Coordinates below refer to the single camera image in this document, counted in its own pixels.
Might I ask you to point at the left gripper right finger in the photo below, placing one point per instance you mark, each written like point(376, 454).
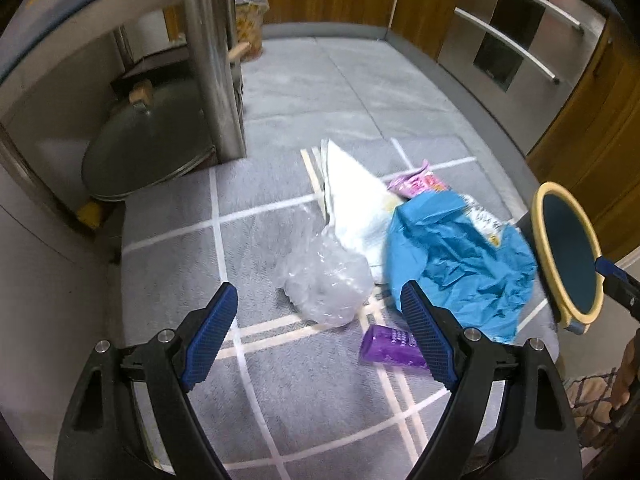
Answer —
point(535, 435)

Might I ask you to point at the clear bag of snacks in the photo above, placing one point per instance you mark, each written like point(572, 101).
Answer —
point(249, 15)

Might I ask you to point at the plaid sleeve forearm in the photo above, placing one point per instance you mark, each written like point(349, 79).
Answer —
point(590, 403)

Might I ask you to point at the steel shelf rack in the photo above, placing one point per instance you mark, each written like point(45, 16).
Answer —
point(58, 59)

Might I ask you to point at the blue plastic bag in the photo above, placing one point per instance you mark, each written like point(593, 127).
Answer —
point(433, 240)

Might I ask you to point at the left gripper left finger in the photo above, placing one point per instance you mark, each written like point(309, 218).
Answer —
point(102, 435)

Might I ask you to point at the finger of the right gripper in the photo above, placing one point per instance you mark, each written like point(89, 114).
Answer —
point(620, 286)

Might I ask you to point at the teal bin with yellow rim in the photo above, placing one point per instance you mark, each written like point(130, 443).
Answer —
point(567, 248)

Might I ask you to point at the purple spray bottle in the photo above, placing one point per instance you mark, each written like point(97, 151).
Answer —
point(390, 346)

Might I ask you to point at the pink snack wrapper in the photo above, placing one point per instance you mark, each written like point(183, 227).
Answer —
point(417, 182)

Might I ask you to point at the clear plastic bag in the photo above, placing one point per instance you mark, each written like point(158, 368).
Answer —
point(326, 283)

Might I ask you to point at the stainless oven with handles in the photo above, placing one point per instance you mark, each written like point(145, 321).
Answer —
point(521, 58)

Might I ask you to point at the white paper tissue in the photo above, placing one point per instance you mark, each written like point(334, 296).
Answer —
point(360, 206)

